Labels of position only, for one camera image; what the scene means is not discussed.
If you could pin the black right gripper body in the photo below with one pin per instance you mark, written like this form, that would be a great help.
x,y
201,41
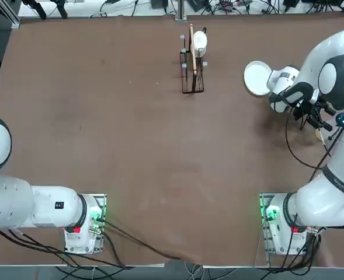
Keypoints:
x,y
304,112

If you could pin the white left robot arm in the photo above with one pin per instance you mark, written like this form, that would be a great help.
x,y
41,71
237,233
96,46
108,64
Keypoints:
x,y
43,207

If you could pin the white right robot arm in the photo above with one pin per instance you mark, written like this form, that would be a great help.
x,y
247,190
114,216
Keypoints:
x,y
320,201

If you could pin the white round plate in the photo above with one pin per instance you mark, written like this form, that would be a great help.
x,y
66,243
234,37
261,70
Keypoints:
x,y
256,77

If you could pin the black power adapter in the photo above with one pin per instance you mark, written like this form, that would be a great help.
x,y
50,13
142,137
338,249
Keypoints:
x,y
291,3
199,4
159,3

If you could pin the red black connector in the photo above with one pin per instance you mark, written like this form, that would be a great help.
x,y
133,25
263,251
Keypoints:
x,y
225,3

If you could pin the black stand leg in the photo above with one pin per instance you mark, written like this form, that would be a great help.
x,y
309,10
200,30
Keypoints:
x,y
62,11
38,10

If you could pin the post foot bracket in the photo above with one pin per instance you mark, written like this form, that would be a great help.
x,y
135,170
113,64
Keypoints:
x,y
181,18

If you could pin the aluminium camera post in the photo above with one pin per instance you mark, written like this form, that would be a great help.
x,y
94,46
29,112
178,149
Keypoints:
x,y
181,8

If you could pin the aluminium frame rail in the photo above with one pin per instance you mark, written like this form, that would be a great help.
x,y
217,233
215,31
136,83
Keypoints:
x,y
14,17

